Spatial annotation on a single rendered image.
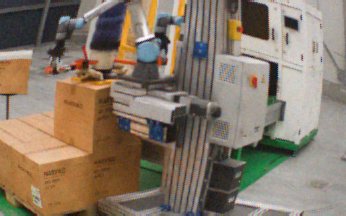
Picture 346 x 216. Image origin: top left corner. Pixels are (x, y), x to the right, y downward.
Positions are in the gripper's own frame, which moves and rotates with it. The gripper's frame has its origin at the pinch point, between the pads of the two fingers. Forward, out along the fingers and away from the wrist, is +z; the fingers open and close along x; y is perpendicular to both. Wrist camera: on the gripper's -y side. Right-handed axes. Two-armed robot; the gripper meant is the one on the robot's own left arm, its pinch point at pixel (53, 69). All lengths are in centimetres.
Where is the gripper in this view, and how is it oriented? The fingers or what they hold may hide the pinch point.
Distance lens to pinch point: 321.6
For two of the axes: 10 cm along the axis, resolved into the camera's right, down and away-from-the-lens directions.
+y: 4.8, -1.1, 8.7
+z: -1.1, 9.8, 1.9
